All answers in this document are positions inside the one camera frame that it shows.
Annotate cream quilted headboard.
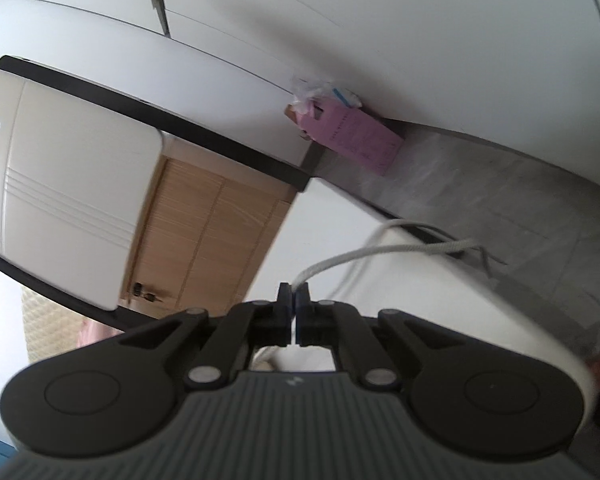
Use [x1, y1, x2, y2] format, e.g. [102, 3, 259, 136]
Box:
[20, 285, 88, 363]

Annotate white shoelace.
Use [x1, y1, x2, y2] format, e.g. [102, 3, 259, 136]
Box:
[292, 220, 506, 301]

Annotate white plastic bag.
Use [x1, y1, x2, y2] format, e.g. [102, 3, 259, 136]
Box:
[290, 76, 336, 111]

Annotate light wooden nightstand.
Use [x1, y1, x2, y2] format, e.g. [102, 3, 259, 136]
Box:
[120, 155, 296, 321]

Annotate blue and white packet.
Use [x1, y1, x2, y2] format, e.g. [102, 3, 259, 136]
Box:
[330, 87, 363, 109]

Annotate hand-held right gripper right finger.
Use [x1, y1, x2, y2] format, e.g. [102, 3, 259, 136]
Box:
[294, 281, 468, 389]

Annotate black drawer keys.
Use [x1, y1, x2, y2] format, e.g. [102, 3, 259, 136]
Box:
[132, 282, 161, 303]

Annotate pink cardboard box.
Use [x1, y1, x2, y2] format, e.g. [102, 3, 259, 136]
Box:
[285, 100, 402, 177]

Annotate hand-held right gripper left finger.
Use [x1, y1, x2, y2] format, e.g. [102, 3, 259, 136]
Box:
[120, 282, 291, 387]

